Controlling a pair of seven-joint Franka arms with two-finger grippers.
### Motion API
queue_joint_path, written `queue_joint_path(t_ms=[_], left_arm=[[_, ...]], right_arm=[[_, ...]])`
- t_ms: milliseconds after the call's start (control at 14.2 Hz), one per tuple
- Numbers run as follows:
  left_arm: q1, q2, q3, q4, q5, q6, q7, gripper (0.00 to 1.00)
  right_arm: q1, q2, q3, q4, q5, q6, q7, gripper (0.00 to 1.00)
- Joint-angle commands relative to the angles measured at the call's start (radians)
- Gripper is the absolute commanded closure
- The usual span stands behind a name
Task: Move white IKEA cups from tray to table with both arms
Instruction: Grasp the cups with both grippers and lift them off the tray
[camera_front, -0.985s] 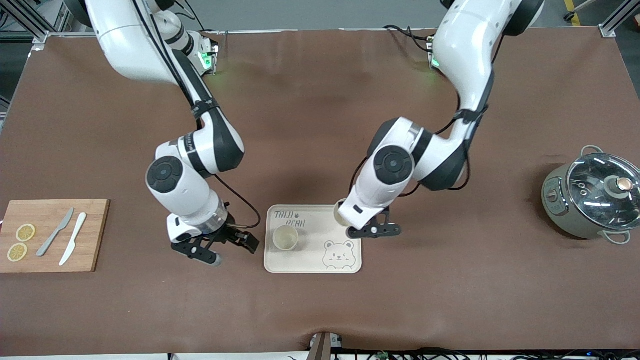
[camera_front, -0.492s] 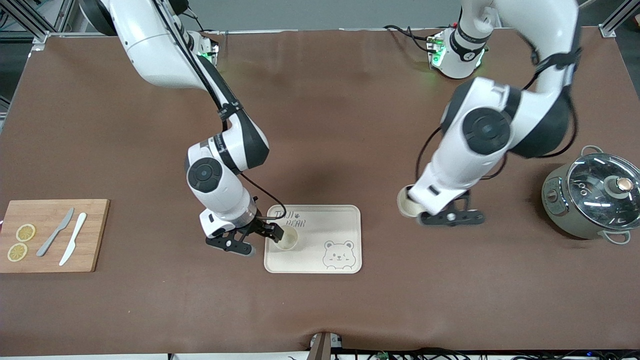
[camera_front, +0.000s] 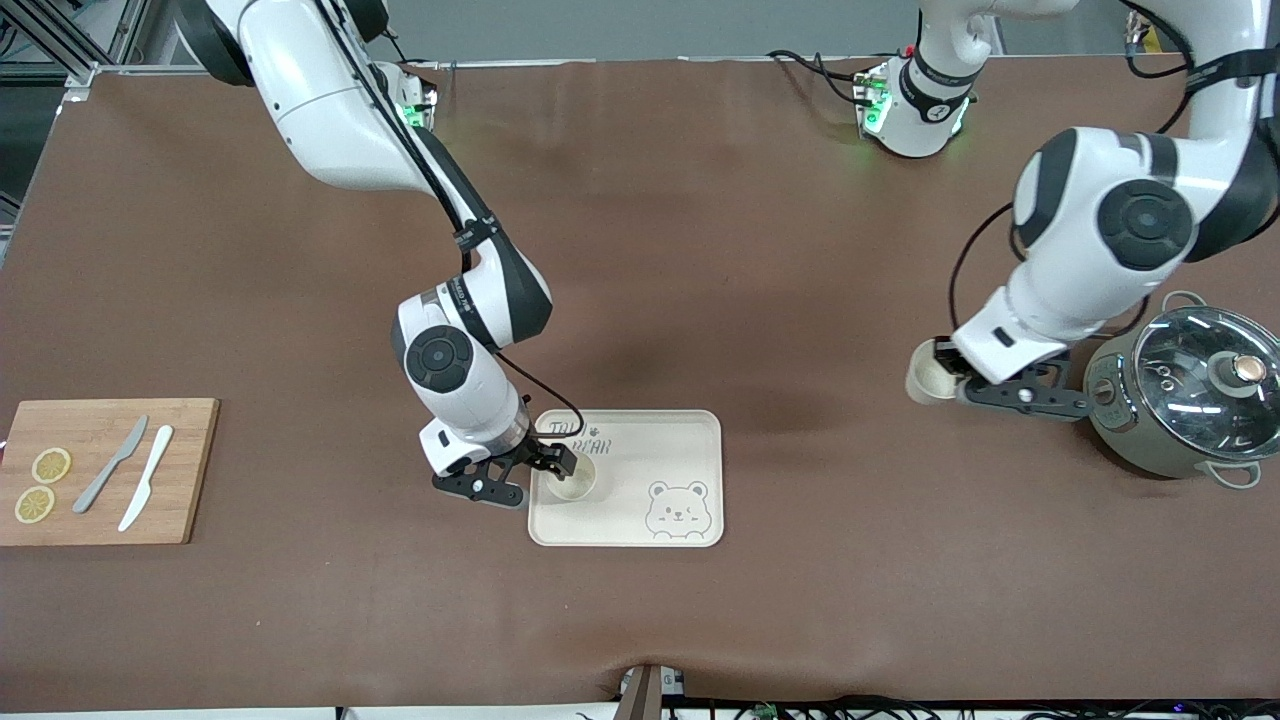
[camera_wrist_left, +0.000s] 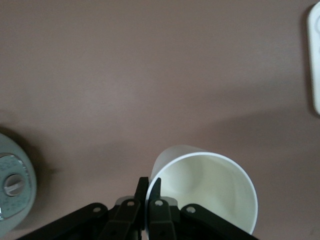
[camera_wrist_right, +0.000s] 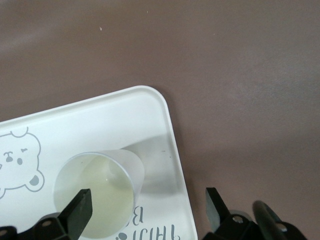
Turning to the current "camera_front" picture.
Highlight aluminium frame rail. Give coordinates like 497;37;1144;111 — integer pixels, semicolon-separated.
62;60;216;101

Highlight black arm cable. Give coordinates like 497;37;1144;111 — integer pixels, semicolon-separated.
948;0;1251;336
315;0;587;441

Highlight white plastic knife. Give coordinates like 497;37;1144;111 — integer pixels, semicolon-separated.
118;424;175;533

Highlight wooden cutting board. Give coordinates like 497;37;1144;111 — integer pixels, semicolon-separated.
0;398;220;546

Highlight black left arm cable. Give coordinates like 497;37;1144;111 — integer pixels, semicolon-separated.
948;0;1251;336

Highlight brown table cover cloth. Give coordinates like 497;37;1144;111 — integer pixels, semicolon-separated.
0;55;1280;713

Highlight cream bear print tray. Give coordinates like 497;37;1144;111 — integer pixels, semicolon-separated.
528;409;724;548

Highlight grey plastic knife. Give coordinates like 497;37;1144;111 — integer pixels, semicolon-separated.
72;414;150;515

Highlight black base power cables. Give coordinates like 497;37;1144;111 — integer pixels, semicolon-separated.
767;48;873;107

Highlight white IKEA cup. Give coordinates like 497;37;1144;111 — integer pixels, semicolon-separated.
545;452;599;502
905;340;966;406

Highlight grey-green cooking pot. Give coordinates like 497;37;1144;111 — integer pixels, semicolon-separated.
1083;291;1280;491

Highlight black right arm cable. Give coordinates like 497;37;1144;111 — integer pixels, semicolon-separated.
315;0;587;441

